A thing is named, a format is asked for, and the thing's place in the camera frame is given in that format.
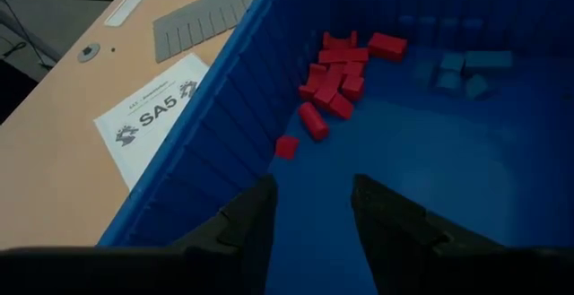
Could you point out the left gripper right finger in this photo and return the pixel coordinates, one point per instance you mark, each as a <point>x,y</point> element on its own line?
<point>448,263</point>

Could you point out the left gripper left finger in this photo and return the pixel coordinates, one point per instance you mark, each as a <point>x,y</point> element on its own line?
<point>134,270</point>

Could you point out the blue plastic bin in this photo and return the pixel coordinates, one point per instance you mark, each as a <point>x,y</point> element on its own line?
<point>448,151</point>

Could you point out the blue rectangular block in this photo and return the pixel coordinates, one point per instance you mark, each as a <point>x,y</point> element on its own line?
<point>451,62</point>
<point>489,61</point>

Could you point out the grey slotted divider panel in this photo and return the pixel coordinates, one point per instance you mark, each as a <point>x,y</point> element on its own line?
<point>193,28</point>

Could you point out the light wood desk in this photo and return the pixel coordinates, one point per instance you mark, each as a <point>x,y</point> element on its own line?
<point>54,174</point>

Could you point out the white SA5 paper sheet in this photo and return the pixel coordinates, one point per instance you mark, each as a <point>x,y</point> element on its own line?
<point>148,120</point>

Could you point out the grey desk grommet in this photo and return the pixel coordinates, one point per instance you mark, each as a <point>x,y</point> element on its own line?
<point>88,53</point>

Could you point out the white flat rectangular pad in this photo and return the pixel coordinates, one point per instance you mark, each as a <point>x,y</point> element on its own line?
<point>127,6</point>

